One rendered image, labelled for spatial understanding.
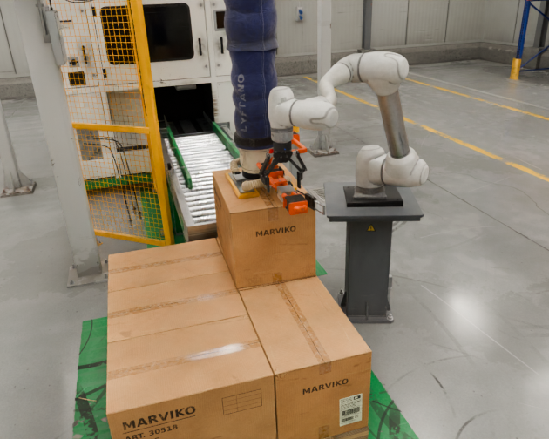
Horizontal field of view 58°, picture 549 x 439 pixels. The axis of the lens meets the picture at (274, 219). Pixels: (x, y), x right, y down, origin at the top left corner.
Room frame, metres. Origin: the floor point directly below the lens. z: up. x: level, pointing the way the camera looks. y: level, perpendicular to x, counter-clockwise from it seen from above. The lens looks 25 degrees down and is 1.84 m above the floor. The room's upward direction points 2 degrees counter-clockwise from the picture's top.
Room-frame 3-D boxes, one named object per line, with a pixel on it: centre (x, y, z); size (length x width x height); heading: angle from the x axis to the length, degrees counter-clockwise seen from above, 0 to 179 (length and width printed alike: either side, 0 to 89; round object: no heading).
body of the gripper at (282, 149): (1.97, -0.04, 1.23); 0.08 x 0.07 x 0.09; 104
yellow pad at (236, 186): (2.35, 0.16, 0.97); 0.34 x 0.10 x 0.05; 15
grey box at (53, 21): (3.19, 1.25, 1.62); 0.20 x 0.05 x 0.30; 16
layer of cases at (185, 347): (1.99, 0.28, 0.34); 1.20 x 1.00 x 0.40; 16
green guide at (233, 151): (4.26, 0.32, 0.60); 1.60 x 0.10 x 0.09; 16
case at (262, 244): (2.36, 0.07, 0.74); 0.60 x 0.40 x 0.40; 13
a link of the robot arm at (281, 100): (1.96, -0.05, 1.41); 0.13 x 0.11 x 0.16; 52
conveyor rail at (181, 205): (3.76, 0.80, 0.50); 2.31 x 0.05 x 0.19; 16
